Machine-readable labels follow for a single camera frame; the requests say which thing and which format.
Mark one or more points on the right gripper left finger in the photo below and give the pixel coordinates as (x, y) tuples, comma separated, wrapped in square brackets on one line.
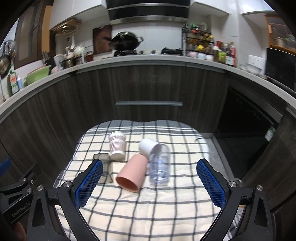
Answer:
[(44, 222)]

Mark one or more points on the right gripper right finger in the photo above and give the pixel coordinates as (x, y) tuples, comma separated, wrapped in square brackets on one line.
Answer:
[(256, 222)]

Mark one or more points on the clear smoky glass cup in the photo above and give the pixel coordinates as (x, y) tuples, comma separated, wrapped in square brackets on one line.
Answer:
[(106, 177)]

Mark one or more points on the pink plastic cup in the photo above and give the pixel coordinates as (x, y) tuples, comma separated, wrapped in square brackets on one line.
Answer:
[(132, 175)]

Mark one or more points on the patterned white paper cup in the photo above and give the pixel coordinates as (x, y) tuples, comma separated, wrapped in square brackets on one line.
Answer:
[(117, 145)]

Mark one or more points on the white plastic cup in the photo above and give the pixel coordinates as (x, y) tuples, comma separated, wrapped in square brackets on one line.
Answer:
[(146, 145)]

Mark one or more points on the checkered white cloth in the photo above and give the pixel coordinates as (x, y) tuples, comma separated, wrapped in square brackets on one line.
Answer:
[(179, 210)]

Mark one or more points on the green dish soap bottle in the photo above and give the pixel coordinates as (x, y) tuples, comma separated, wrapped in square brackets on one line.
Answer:
[(13, 83)]

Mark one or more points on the clear plastic jar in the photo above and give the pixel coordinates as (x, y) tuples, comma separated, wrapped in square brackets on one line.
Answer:
[(159, 164)]

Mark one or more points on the green bowl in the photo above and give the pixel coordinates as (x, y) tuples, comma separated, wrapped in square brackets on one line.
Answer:
[(37, 74)]

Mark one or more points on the white rice cooker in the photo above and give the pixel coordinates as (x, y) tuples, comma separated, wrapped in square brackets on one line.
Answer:
[(256, 65)]

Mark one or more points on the black microwave oven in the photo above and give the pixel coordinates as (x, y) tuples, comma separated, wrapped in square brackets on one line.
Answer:
[(280, 66)]

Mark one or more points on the brown cutting board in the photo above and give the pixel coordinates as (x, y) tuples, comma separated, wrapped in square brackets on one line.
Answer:
[(101, 45)]

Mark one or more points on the black wok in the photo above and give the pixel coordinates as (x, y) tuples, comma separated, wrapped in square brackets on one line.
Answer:
[(124, 41)]

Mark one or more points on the black spice rack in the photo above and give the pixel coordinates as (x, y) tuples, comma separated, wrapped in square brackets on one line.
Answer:
[(194, 39)]

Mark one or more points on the black range hood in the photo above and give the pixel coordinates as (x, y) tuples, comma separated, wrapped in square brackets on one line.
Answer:
[(130, 11)]

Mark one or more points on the grey drawer handle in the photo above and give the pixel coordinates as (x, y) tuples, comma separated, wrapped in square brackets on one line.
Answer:
[(148, 102)]

